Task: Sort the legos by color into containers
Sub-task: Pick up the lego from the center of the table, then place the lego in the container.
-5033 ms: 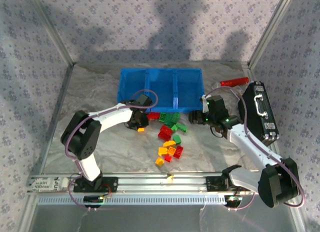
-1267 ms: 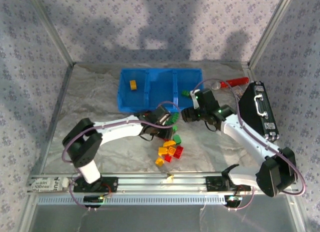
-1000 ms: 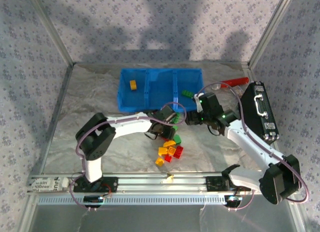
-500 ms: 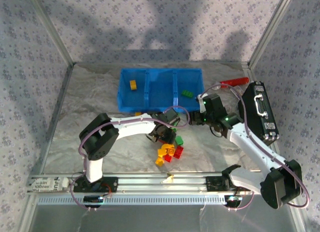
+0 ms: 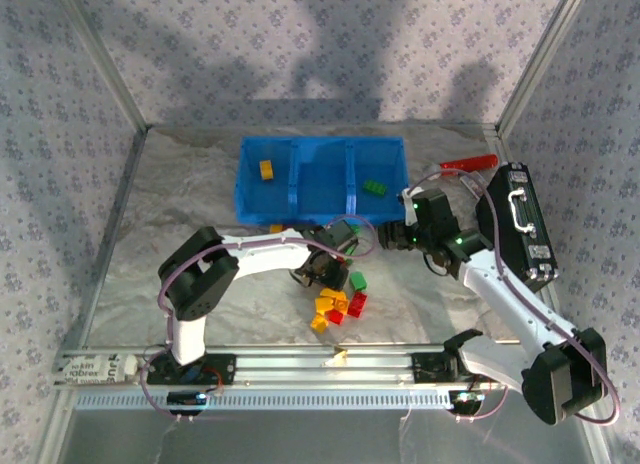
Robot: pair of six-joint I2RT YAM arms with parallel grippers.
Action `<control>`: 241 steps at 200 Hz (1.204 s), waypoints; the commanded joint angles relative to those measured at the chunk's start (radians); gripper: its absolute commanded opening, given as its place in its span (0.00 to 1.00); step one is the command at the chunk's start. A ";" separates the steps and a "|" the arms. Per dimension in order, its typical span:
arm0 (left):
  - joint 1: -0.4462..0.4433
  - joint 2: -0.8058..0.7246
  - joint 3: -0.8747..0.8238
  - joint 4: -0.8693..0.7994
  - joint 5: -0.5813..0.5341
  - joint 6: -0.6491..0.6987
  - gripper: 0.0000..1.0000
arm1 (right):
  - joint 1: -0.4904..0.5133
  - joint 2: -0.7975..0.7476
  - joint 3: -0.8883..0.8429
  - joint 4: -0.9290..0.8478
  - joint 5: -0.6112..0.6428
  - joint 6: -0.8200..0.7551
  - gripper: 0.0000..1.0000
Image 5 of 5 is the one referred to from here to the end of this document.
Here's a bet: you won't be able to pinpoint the red toy microphone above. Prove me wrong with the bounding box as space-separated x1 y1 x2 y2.
429 153 500 178

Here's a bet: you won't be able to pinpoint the blue three-compartment bin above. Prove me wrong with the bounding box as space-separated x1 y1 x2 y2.
233 135 411 226

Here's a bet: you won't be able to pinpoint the small circuit board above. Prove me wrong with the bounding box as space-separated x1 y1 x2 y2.
167 391 207 406
449 390 485 408

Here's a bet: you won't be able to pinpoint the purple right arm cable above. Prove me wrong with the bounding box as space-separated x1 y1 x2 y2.
404 168 624 428

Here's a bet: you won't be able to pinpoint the black case with silver handle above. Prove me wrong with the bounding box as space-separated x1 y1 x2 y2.
474 161 559 293

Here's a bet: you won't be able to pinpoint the aluminium mounting rail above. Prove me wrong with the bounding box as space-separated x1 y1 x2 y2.
54 343 526 390

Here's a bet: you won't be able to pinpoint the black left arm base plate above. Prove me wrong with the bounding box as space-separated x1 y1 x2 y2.
144 352 237 386

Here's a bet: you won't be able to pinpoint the white slotted cable duct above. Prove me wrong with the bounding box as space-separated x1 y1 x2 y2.
74 387 501 411

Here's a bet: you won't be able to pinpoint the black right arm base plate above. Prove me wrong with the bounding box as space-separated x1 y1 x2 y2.
412 351 461 385

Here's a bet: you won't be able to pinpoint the aluminium frame post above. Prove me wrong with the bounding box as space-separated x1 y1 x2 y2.
497 0 594 135
52 0 150 133

